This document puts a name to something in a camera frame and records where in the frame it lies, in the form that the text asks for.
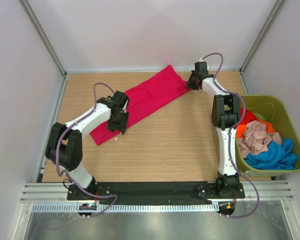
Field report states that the red t shirt in bin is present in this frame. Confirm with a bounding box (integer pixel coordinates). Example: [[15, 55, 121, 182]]
[[239, 109, 258, 125]]

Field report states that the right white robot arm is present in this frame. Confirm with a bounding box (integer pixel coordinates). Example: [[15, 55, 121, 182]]
[[186, 70, 241, 198]]

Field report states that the orange t shirt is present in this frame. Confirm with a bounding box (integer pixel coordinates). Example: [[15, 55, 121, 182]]
[[236, 120, 275, 139]]

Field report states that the right aluminium corner post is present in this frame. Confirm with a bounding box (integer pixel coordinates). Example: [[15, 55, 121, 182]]
[[238, 0, 287, 76]]

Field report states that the aluminium corner post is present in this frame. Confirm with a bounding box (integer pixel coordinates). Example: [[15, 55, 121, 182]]
[[238, 0, 287, 76], [19, 0, 68, 79]]

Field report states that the magenta red t shirt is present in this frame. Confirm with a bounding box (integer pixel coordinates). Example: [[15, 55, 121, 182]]
[[89, 64, 192, 146]]

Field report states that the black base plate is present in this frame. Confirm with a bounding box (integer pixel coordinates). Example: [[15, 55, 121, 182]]
[[67, 181, 245, 205]]

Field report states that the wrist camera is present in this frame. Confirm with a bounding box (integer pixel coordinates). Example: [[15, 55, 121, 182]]
[[105, 90, 130, 112], [194, 58, 209, 78]]

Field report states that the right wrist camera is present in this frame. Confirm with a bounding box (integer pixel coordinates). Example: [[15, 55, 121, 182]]
[[194, 58, 209, 78]]

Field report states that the olive green plastic bin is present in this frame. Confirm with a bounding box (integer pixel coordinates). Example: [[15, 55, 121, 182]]
[[235, 95, 300, 177]]

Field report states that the white slotted cable duct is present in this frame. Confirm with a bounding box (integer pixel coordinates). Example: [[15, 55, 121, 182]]
[[31, 202, 219, 214]]

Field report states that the blue t shirt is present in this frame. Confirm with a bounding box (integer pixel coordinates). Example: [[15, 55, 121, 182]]
[[243, 138, 298, 170]]

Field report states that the beige pink t shirt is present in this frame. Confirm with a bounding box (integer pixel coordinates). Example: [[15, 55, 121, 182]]
[[237, 120, 283, 158]]

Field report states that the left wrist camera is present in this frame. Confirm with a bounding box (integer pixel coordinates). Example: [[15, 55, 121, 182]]
[[105, 90, 130, 112]]

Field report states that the aluminium frame rail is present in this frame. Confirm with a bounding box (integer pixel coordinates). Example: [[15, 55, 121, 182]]
[[20, 180, 294, 203]]

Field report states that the left aluminium corner post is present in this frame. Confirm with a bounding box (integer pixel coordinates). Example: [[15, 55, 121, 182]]
[[19, 0, 68, 79]]

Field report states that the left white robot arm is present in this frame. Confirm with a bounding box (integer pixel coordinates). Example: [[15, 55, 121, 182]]
[[45, 96, 130, 200]]

